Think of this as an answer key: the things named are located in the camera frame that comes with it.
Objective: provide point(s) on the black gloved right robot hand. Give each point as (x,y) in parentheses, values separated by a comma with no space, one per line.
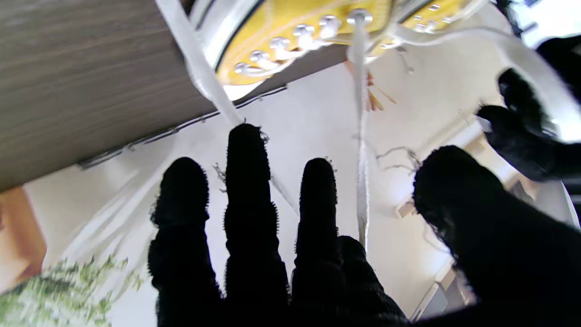
(254,272)

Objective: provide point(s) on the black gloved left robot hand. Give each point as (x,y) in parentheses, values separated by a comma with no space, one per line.
(522,136)

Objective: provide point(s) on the white shoelace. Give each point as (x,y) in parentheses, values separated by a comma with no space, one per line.
(361,136)

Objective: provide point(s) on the yellow canvas sneaker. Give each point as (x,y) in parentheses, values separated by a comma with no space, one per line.
(281,18)

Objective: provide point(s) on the terracotta pot with wooden utensils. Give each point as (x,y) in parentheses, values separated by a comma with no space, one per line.
(374,102)

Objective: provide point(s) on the green plant in terracotta pot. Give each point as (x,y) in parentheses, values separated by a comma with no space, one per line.
(22,236)

